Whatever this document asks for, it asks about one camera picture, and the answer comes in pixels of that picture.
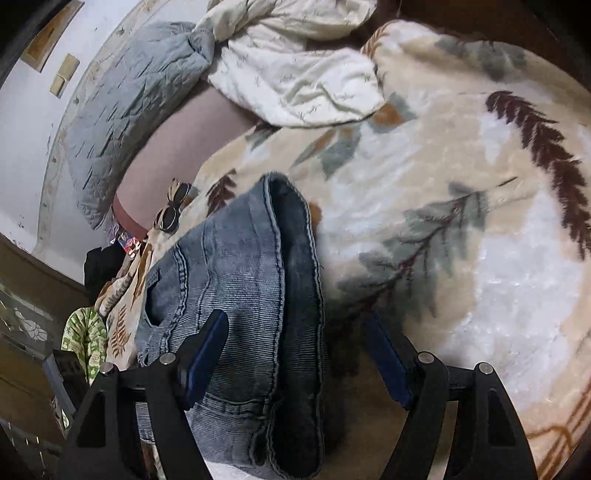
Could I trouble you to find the red and blue packet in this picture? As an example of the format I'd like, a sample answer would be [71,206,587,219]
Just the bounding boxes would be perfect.
[115,228,148,259]

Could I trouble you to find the brown padded headboard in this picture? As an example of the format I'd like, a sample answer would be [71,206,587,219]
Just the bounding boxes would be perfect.
[113,85,259,232]

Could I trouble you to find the dark door with patterned glass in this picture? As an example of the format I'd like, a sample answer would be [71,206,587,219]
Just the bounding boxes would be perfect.
[0,235,93,416]

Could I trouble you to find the black cloth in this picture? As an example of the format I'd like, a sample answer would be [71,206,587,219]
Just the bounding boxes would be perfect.
[83,244,125,301]

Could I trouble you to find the framed wall picture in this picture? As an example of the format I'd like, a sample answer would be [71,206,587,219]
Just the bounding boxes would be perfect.
[21,0,86,72]

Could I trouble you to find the blue denim pants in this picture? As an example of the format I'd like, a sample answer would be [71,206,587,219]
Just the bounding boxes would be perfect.
[134,172,331,480]

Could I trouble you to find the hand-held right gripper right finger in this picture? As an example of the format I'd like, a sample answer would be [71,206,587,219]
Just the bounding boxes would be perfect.
[362,314,539,480]

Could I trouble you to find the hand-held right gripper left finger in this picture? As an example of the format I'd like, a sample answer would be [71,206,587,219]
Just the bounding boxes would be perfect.
[58,309,229,480]

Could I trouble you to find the cream crumpled sheet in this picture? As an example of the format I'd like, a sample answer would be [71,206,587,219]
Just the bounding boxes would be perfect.
[191,0,386,127]

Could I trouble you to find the grey quilted pillow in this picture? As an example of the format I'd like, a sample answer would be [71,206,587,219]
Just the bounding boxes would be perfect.
[65,21,218,232]

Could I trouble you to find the leaf print blanket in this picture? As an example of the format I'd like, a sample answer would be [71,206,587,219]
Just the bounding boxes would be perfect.
[95,18,591,480]

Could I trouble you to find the sunglasses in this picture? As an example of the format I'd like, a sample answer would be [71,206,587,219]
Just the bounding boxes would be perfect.
[154,180,192,234]

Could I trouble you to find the green patterned quilt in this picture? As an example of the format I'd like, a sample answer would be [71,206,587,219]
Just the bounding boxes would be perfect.
[61,307,109,386]

